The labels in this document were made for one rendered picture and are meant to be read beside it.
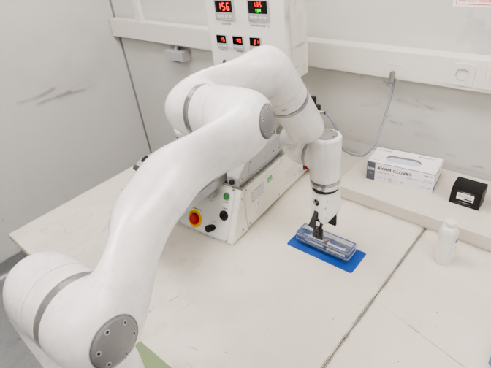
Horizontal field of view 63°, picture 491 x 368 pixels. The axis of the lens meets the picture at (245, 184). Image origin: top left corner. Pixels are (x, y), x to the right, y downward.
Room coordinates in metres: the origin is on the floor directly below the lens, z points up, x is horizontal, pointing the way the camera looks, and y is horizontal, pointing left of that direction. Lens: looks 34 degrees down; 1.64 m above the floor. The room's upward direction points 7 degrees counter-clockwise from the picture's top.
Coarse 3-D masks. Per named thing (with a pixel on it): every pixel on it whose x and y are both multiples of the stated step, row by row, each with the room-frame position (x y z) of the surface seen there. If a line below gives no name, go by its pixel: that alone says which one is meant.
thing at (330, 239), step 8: (304, 224) 1.00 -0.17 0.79; (304, 232) 0.96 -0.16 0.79; (312, 232) 0.96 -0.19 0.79; (328, 232) 0.95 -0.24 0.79; (320, 240) 0.92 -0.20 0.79; (328, 240) 0.91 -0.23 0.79; (336, 240) 0.91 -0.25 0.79; (344, 240) 0.90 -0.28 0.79; (336, 248) 0.87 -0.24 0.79; (344, 248) 0.87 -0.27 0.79; (352, 248) 0.86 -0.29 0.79
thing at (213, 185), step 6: (216, 180) 1.06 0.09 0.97; (222, 180) 1.08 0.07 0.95; (210, 186) 1.03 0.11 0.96; (216, 186) 1.05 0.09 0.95; (204, 192) 1.01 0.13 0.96; (210, 192) 1.03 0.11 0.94; (198, 198) 0.99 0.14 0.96; (204, 198) 1.01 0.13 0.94; (192, 204) 0.97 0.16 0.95; (186, 210) 0.95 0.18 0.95
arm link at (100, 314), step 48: (192, 96) 0.67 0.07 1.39; (240, 96) 0.61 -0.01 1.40; (192, 144) 0.56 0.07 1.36; (240, 144) 0.56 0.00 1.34; (144, 192) 0.50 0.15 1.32; (192, 192) 0.53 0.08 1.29; (144, 240) 0.44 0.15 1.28; (96, 288) 0.36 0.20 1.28; (144, 288) 0.39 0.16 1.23; (48, 336) 0.32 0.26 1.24; (96, 336) 0.31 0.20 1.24
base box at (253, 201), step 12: (276, 168) 1.21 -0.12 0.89; (288, 168) 1.26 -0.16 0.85; (300, 168) 1.32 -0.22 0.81; (264, 180) 1.15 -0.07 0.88; (276, 180) 1.20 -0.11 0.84; (288, 180) 1.26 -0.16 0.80; (240, 192) 1.05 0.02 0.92; (252, 192) 1.09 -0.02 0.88; (264, 192) 1.14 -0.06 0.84; (276, 192) 1.20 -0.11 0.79; (240, 204) 1.04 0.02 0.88; (252, 204) 1.09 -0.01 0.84; (264, 204) 1.14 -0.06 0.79; (240, 216) 1.03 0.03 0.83; (252, 216) 1.08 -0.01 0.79; (240, 228) 1.03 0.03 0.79; (228, 240) 1.00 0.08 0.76
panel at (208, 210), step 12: (228, 192) 1.07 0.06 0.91; (204, 204) 1.11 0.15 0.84; (216, 204) 1.08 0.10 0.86; (228, 204) 1.05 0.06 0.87; (204, 216) 1.09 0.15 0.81; (216, 216) 1.06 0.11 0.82; (228, 216) 1.04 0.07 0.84; (192, 228) 1.10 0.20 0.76; (204, 228) 1.07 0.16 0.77; (216, 228) 1.05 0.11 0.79; (228, 228) 1.02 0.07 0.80
